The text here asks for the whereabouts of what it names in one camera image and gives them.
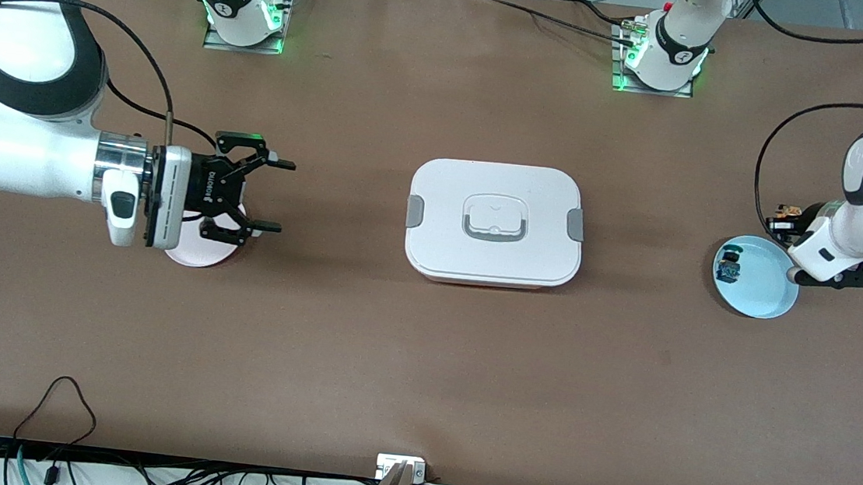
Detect light blue round plate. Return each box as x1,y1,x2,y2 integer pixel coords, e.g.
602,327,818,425
709,232,804,322

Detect black looped cable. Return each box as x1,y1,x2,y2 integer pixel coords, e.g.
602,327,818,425
8,372,101,485

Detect white round plate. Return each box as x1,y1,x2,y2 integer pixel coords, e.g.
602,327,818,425
163,196,250,272

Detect thin black table cable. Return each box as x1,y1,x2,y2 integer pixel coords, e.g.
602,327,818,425
485,0,640,46

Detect white lunch box grey clips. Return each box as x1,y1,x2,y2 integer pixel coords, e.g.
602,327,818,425
400,155,590,294

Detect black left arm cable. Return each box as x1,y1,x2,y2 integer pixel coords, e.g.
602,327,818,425
728,0,863,234

